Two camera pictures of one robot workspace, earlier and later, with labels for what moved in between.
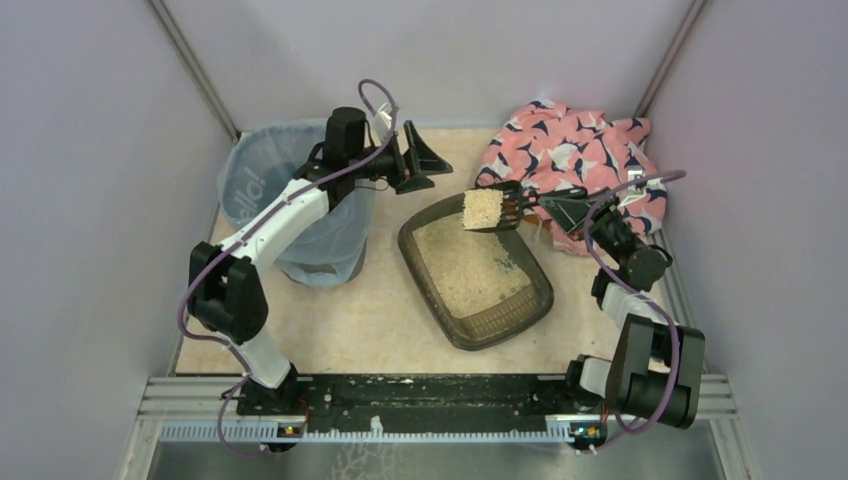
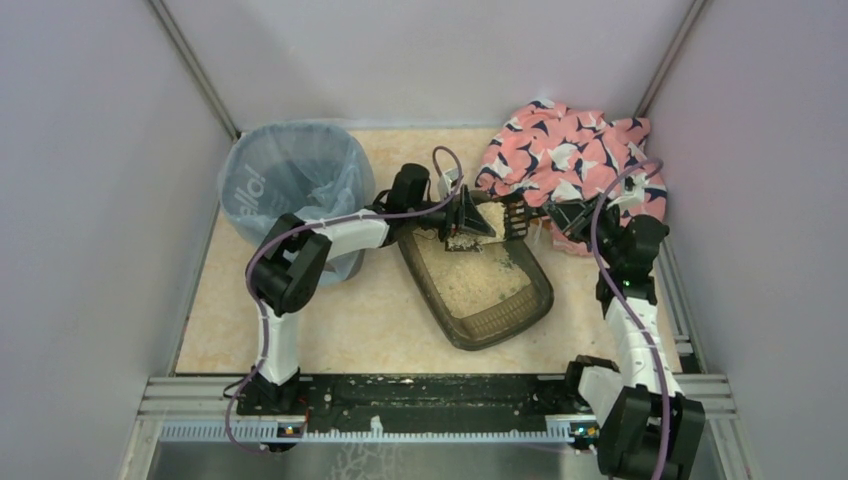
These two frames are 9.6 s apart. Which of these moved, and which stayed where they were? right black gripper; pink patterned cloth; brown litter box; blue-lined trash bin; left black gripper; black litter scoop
Moved: left black gripper; black litter scoop
Stayed: pink patterned cloth; blue-lined trash bin; right black gripper; brown litter box
